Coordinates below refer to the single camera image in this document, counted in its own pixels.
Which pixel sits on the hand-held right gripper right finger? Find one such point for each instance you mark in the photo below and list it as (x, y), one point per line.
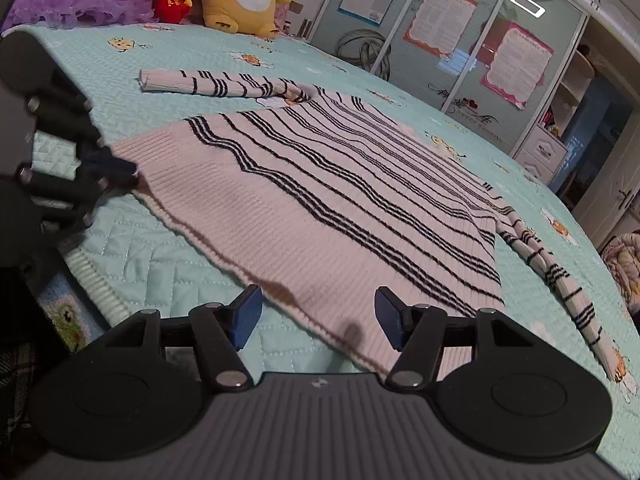
(389, 317)

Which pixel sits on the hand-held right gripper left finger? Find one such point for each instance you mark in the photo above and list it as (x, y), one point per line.
(245, 317)

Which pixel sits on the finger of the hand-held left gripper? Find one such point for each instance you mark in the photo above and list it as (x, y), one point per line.
(60, 192)
(65, 115)

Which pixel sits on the pink black striped sweater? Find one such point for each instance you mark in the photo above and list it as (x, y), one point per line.
(325, 200)

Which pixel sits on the cartoon print sheet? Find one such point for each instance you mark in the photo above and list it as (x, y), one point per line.
(75, 310)

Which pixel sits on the mint bee print bedspread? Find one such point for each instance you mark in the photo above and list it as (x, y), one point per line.
(150, 260)

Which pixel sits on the person's plaid clothing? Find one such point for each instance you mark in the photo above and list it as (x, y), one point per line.
(15, 400)

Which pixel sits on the white drawer cabinet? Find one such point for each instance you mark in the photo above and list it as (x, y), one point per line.
(542, 152)

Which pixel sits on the floral quilt bundle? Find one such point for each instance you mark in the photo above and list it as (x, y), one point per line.
(625, 275)

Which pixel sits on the sliding door wardrobe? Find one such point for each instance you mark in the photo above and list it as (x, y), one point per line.
(450, 80)

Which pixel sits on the metal thermos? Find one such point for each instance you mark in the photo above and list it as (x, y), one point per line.
(306, 28)

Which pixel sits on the wall socket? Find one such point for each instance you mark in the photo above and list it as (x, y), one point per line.
(295, 7)

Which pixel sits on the pink edged wall poster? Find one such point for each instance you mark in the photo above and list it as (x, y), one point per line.
(517, 65)

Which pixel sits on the orange edged wall poster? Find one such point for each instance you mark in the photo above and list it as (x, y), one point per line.
(440, 20)

